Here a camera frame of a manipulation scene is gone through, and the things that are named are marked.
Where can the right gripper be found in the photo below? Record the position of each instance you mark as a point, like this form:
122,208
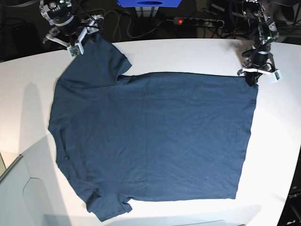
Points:
73,30

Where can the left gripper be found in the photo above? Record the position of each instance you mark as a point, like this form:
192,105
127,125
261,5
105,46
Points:
258,63

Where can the dark blue T-shirt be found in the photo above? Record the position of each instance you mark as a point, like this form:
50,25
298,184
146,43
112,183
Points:
153,137

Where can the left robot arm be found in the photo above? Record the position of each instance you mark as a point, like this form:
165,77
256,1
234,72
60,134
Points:
263,27

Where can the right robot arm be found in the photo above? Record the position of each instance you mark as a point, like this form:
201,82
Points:
51,9

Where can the blue box on stand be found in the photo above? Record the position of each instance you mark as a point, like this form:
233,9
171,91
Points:
149,3

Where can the white power strip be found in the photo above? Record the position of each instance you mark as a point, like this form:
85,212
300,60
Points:
200,22

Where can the metal stand under box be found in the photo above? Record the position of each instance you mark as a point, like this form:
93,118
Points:
146,11

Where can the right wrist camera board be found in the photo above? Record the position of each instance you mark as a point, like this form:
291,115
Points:
75,50

